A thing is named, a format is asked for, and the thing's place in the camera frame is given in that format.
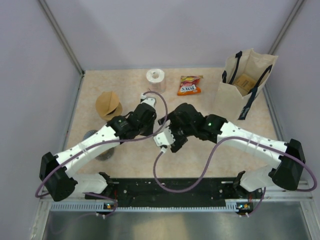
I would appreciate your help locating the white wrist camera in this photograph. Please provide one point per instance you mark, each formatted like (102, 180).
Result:
(164, 139)
(151, 101)

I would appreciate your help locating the brown box in bag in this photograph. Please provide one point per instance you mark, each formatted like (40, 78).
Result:
(244, 83)

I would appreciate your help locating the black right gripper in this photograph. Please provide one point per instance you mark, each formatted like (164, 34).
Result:
(178, 142)

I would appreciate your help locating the white toilet paper roll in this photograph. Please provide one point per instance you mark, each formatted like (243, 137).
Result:
(156, 80)

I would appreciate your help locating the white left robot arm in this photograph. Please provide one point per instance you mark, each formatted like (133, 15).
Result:
(59, 172)

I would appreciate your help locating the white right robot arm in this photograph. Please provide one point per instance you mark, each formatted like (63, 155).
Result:
(284, 160)

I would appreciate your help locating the brown paper coffee filter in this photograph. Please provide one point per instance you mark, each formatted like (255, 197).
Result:
(106, 103)

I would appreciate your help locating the cream canvas tote bag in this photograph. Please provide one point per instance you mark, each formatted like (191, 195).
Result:
(228, 102)

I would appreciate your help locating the glass pitcher with handle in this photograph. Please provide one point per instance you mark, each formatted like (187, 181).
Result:
(106, 155)

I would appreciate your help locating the orange snack bag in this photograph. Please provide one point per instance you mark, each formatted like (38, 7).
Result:
(189, 85)

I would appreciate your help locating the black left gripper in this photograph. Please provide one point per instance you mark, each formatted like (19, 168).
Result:
(149, 132)

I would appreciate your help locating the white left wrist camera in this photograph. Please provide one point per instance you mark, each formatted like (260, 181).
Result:
(151, 101)

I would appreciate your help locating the grey slotted cable duct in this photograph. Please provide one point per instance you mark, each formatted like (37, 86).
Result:
(104, 206)

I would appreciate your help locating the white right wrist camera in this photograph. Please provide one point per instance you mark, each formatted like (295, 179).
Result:
(164, 139)

